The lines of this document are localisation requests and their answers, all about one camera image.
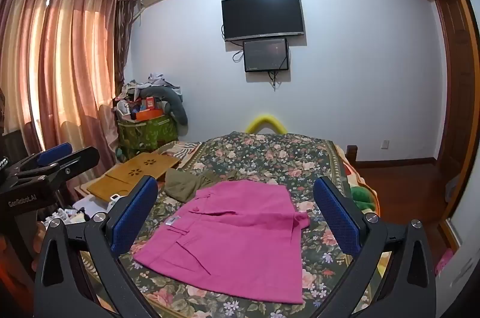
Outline pink sheer curtain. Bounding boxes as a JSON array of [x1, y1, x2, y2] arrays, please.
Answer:
[[0, 0, 121, 172]]

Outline orange box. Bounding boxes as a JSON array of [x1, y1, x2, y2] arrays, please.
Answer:
[[135, 109, 164, 122]]

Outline olive green pants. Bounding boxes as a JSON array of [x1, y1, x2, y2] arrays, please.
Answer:
[[164, 167, 280, 202]]

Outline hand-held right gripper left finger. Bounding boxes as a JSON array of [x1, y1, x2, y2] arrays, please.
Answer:
[[34, 176, 166, 318]]

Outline pink pants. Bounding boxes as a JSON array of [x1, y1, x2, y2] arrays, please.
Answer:
[[133, 179, 311, 305]]

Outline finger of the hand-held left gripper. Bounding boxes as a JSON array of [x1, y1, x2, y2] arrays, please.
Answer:
[[7, 143, 74, 176], [17, 147, 101, 191]]

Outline yellow foam tube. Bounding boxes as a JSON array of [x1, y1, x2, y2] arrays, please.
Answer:
[[245, 112, 288, 135]]

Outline brown patterned curtain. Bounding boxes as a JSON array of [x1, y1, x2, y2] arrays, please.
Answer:
[[113, 0, 136, 109]]

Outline green storage bag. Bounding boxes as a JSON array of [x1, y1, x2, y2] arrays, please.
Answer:
[[117, 115, 179, 160]]

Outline pink patterned item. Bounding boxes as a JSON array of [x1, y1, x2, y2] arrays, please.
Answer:
[[434, 247, 457, 278]]

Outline wooden lap desk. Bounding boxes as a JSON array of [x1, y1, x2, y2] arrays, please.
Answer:
[[80, 152, 180, 205]]

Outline striped bed sheet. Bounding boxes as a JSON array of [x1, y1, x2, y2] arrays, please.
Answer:
[[164, 141, 204, 169]]

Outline large black wall television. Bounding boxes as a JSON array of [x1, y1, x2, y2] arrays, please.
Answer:
[[221, 0, 304, 42]]

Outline pile of clothes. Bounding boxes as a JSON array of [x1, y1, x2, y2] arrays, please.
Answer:
[[120, 72, 183, 105]]

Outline small black wall monitor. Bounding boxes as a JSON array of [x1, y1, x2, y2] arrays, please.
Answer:
[[243, 38, 290, 73]]

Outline grey long pillow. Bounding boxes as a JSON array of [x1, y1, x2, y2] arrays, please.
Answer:
[[140, 84, 188, 126]]

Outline black monitor cable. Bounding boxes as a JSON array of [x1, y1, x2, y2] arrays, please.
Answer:
[[268, 70, 283, 91]]

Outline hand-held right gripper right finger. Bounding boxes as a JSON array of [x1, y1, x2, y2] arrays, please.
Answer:
[[313, 176, 437, 318]]

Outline wooden door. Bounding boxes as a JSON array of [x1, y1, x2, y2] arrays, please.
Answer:
[[434, 0, 474, 187]]

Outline floral bed blanket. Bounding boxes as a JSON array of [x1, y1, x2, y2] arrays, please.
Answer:
[[116, 132, 379, 318]]

